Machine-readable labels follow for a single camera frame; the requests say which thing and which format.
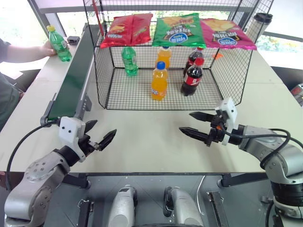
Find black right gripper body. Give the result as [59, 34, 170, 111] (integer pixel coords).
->
[209, 114, 226, 144]

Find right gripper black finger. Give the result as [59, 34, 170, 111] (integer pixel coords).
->
[188, 111, 218, 124]
[178, 127, 213, 148]

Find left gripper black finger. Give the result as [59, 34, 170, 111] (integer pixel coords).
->
[84, 119, 98, 136]
[95, 129, 117, 151]

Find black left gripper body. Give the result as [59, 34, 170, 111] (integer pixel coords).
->
[79, 134, 99, 157]

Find green soda bottle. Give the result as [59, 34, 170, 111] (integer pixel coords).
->
[46, 25, 72, 62]
[121, 46, 139, 77]

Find green conveyor belt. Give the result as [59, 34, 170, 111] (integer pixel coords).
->
[39, 23, 102, 126]

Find person's bare hand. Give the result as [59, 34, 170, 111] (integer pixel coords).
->
[42, 40, 59, 57]

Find cola bottle red cap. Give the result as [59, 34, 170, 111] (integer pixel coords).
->
[183, 47, 205, 76]
[180, 58, 205, 97]

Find orange soda bottle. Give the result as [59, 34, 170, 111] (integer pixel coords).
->
[156, 46, 172, 70]
[151, 61, 169, 102]

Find black metal floor strip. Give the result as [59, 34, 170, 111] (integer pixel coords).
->
[206, 191, 229, 227]
[77, 198, 94, 227]

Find silver left robot leg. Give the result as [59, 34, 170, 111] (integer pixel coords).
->
[107, 184, 138, 227]

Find silver robot leg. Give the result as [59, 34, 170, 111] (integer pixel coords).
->
[163, 186, 204, 227]
[107, 184, 138, 227]

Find silver right robot leg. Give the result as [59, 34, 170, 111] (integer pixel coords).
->
[163, 186, 204, 227]

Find pink chip bag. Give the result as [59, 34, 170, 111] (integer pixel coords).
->
[200, 18, 258, 51]

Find person's dark green shirt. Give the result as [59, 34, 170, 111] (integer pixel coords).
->
[0, 37, 21, 131]

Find green chip bag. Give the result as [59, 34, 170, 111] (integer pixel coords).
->
[151, 13, 207, 49]

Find grey device with red panel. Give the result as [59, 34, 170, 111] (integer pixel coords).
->
[290, 81, 303, 107]

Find red chip bag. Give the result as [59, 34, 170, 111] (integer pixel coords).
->
[99, 13, 154, 49]

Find grey travel tumbler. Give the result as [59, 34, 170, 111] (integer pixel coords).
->
[246, 13, 274, 44]

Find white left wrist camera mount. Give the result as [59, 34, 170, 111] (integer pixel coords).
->
[58, 116, 87, 163]

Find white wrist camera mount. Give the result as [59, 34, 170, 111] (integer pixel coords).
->
[214, 97, 238, 145]
[58, 116, 87, 163]

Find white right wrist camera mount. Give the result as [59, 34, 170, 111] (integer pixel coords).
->
[214, 97, 238, 145]

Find black table support bracket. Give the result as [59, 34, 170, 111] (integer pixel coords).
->
[63, 174, 92, 189]
[217, 174, 270, 189]

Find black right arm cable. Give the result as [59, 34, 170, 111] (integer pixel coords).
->
[223, 128, 303, 170]

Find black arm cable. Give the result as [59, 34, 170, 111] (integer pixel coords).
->
[6, 119, 61, 191]
[223, 128, 303, 170]

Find black wire cage shelf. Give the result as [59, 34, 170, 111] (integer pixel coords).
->
[82, 0, 275, 111]

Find thin white cable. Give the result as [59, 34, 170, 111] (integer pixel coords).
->
[196, 175, 206, 216]

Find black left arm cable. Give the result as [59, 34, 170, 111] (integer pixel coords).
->
[6, 119, 61, 191]

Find red strap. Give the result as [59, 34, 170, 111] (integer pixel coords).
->
[93, 0, 105, 37]

